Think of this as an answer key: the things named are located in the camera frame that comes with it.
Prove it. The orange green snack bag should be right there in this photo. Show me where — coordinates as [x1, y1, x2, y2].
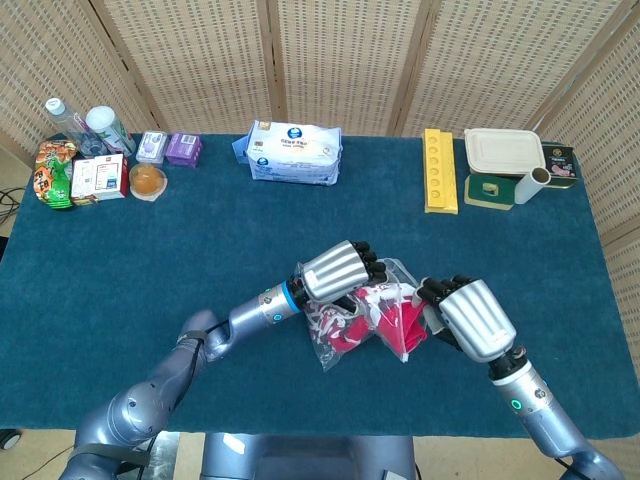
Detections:
[32, 140, 81, 212]

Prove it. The red white patterned garment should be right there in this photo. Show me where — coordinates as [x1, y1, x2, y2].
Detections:
[304, 282, 430, 359]

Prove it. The yellow holed plastic tray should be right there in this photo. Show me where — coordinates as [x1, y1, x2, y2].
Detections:
[423, 128, 460, 216]

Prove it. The white red carton box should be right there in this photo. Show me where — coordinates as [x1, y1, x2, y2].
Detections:
[70, 153, 130, 207]

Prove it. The orange jelly cup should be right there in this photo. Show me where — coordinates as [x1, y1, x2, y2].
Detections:
[128, 165, 169, 203]

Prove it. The white blue tissue pack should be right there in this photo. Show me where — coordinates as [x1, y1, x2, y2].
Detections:
[231, 118, 345, 187]

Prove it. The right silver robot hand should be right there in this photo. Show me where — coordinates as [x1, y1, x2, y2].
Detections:
[414, 273, 518, 364]

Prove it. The clear plastic zip bag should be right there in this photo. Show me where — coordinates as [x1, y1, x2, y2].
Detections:
[294, 257, 431, 374]

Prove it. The white paper roll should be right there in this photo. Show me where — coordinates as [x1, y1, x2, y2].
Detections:
[513, 167, 552, 205]

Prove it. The woven bamboo folding screen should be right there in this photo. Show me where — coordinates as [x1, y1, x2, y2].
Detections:
[0, 0, 640, 311]

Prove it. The clear water bottle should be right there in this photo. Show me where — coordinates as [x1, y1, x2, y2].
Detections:
[44, 97, 109, 156]

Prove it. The purple carton box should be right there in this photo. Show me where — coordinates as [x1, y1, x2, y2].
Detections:
[164, 132, 205, 168]

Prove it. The pale purple packaged box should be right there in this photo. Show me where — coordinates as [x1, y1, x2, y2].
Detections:
[135, 130, 169, 165]

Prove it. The dark luncheon meat tin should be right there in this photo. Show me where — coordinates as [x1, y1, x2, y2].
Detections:
[537, 144, 579, 190]

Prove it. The black floor cable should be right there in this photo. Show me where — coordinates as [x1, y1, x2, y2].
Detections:
[0, 187, 24, 221]

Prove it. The green gold tin box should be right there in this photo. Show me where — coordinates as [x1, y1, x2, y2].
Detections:
[463, 173, 519, 210]

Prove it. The beige lidded lunch box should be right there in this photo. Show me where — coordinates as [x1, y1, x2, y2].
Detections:
[463, 127, 547, 177]

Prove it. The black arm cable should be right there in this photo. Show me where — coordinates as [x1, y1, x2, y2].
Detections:
[144, 321, 234, 451]

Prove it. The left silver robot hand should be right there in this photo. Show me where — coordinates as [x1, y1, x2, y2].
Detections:
[291, 239, 389, 316]

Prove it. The white-lid green print cup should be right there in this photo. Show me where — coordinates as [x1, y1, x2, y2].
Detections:
[85, 105, 137, 157]

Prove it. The blue carpet table mat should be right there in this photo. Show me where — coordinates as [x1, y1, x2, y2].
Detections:
[0, 130, 640, 441]

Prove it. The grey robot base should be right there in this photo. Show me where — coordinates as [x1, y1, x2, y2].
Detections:
[199, 432, 419, 480]

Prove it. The shiny metal table leg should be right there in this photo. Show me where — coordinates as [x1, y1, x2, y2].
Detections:
[144, 432, 181, 480]

